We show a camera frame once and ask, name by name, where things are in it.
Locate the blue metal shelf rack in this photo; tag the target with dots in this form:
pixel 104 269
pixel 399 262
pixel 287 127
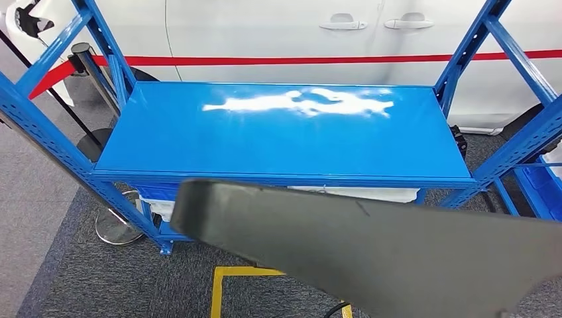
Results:
pixel 281 140

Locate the black stanchion with chrome base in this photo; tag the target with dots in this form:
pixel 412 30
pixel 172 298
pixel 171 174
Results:
pixel 116 224

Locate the white plastic bin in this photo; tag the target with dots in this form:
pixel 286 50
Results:
pixel 555 160
pixel 160 210
pixel 373 195

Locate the blue plastic bin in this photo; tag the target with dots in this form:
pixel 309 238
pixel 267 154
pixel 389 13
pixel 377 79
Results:
pixel 158 194
pixel 542 193

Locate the white car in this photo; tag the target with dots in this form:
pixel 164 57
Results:
pixel 263 35

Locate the thin black pole stand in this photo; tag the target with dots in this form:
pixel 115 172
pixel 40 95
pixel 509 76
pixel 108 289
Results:
pixel 88 145

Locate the red barrier belt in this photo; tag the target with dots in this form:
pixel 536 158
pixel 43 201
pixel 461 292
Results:
pixel 263 60

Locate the long black plastic part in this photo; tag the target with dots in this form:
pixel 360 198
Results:
pixel 373 254

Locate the black stanchion post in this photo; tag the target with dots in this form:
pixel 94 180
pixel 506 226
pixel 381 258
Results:
pixel 83 57

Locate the blue wheeled rack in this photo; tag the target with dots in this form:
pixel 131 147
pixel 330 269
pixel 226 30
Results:
pixel 505 197

